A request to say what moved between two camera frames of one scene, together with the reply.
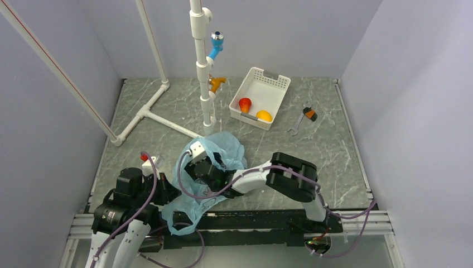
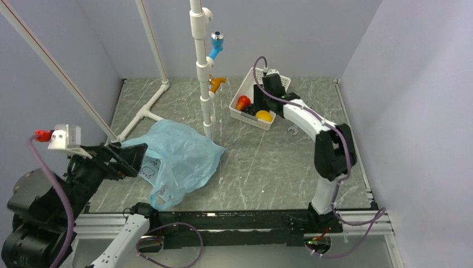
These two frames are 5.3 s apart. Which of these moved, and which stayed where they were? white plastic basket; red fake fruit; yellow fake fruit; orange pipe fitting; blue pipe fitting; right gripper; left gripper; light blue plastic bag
Moved: red fake fruit; left gripper; right gripper; light blue plastic bag
Stayed: yellow fake fruit; blue pipe fitting; white plastic basket; orange pipe fitting
